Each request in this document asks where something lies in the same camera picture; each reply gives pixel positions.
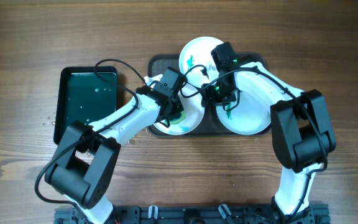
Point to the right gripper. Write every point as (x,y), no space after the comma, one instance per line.
(214,97)

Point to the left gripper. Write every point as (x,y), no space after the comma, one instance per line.
(173,109)

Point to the green yellow sponge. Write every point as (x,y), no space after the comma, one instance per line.
(177,118)

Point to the white plate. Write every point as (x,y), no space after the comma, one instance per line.
(249,116)
(193,111)
(198,52)

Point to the white plate top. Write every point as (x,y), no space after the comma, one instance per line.
(198,52)

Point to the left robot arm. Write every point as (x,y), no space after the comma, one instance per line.
(83,164)

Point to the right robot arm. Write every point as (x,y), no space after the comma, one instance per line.
(302,133)

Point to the black serving tray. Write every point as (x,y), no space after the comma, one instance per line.
(210,125)

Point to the black water basin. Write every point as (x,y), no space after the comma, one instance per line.
(83,97)

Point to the black mounting rail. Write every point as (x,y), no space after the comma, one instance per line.
(256,213)

